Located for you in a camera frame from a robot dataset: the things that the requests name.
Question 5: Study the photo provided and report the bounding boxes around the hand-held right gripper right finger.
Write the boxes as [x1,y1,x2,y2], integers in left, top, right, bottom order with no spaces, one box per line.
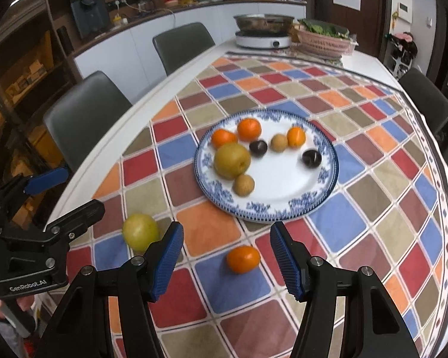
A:
[270,221,421,358]

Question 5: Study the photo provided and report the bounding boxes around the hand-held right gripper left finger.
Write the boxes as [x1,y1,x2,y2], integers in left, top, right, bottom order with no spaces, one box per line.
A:
[35,221,185,358]

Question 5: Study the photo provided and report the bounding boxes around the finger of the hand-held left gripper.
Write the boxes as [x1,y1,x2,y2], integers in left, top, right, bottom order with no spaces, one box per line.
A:
[0,167,70,224]
[45,199,105,249]

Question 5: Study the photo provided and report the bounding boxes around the yellow-green pear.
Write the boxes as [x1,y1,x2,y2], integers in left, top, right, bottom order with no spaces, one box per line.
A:
[122,213,160,253]

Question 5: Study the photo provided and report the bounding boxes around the blue and white porcelain plate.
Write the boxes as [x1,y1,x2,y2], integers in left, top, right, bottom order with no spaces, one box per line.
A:
[193,109,340,224]

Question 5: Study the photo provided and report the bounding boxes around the small brown pear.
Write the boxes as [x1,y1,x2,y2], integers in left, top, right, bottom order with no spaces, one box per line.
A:
[270,133,289,153]
[232,174,255,197]

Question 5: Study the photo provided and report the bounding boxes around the dark plum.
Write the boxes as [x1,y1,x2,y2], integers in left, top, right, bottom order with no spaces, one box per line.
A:
[302,149,323,168]
[249,139,268,157]

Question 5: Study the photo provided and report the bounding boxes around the large yellow pear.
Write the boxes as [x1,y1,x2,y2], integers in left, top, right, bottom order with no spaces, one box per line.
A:
[214,142,252,180]

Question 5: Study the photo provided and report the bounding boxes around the large orange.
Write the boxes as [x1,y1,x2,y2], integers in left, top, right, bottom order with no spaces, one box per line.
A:
[211,129,239,149]

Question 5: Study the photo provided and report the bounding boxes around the colourful checked tablecloth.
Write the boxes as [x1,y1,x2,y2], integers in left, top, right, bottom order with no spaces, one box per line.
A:
[65,54,448,358]

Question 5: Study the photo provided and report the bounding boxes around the grey dining chair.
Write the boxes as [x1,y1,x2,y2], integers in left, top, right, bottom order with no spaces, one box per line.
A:
[152,22,216,76]
[398,68,448,135]
[43,71,133,174]

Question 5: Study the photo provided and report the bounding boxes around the wooden shelf unit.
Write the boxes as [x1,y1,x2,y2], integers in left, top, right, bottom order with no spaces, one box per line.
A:
[0,0,77,209]

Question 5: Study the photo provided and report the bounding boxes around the small orange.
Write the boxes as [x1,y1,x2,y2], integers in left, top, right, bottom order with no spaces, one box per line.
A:
[287,127,307,148]

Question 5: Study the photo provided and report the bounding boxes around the white sideboard cabinet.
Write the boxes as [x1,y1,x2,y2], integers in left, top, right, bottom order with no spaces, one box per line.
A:
[69,0,307,83]

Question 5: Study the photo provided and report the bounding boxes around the black coffee machine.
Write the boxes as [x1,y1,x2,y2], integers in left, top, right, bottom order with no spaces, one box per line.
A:
[69,0,111,40]

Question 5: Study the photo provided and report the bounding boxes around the pink plastic basket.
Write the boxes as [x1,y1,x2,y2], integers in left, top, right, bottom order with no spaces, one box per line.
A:
[295,29,353,58]

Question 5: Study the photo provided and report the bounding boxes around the white induction cooker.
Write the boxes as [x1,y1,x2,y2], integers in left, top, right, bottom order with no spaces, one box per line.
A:
[234,30,292,50]

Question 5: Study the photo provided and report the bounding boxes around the green leafy vegetables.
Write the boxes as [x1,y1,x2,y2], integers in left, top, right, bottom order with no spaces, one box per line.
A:
[298,18,349,38]

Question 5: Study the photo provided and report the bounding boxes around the steel pot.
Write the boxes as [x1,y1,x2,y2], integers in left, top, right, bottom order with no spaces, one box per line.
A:
[233,13,296,33]

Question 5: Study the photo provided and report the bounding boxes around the dark wooden door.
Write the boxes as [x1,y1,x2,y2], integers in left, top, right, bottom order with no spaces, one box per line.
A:
[304,0,392,58]

